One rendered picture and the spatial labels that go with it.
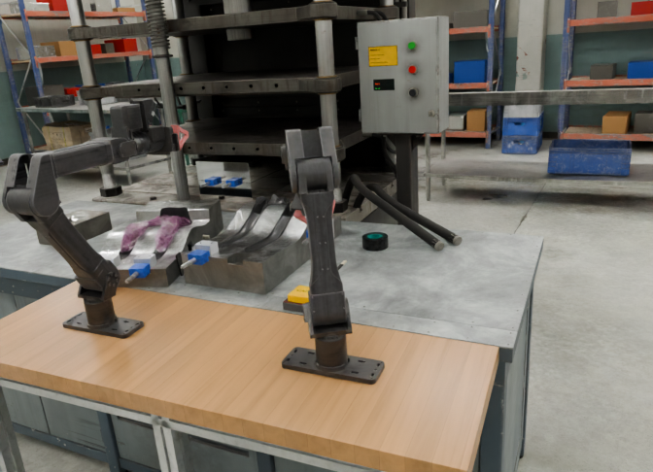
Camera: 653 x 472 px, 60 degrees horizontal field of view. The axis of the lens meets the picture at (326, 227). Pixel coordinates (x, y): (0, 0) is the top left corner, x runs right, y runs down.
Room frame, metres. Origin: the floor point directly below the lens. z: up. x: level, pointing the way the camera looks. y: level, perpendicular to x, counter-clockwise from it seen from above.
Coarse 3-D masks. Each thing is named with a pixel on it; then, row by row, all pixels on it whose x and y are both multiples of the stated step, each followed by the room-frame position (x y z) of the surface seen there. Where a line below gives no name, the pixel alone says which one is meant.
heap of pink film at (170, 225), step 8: (168, 216) 1.81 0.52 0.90; (176, 216) 1.79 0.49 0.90; (184, 216) 1.80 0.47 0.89; (136, 224) 1.66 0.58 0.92; (144, 224) 1.67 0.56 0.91; (152, 224) 1.72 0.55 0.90; (160, 224) 1.75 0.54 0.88; (168, 224) 1.64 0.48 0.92; (176, 224) 1.64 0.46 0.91; (184, 224) 1.68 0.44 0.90; (128, 232) 1.64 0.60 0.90; (136, 232) 1.63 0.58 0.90; (144, 232) 1.64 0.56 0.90; (160, 232) 1.61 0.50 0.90; (168, 232) 1.61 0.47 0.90; (176, 232) 1.62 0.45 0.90; (128, 240) 1.61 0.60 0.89; (136, 240) 1.62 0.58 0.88; (160, 240) 1.58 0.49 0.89; (168, 240) 1.59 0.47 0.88; (120, 248) 1.59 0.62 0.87; (128, 248) 1.59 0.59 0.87; (160, 248) 1.57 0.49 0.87
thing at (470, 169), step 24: (456, 96) 4.66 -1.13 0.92; (480, 96) 4.57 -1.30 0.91; (504, 96) 4.49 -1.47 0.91; (528, 96) 4.41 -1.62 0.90; (552, 96) 4.34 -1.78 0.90; (576, 96) 4.26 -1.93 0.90; (600, 96) 4.19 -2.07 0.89; (624, 96) 4.12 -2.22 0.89; (648, 96) 4.05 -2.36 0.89; (432, 168) 4.97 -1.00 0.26; (456, 168) 4.93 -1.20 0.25; (480, 168) 4.88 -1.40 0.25; (504, 168) 4.83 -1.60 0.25; (528, 168) 4.77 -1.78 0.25; (648, 168) 4.45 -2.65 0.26
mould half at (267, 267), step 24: (240, 216) 1.69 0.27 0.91; (264, 216) 1.66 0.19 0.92; (216, 240) 1.55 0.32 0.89; (240, 240) 1.54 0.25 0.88; (288, 240) 1.52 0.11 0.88; (192, 264) 1.44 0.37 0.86; (216, 264) 1.40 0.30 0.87; (264, 264) 1.35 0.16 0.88; (288, 264) 1.45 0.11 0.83; (240, 288) 1.37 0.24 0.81; (264, 288) 1.34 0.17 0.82
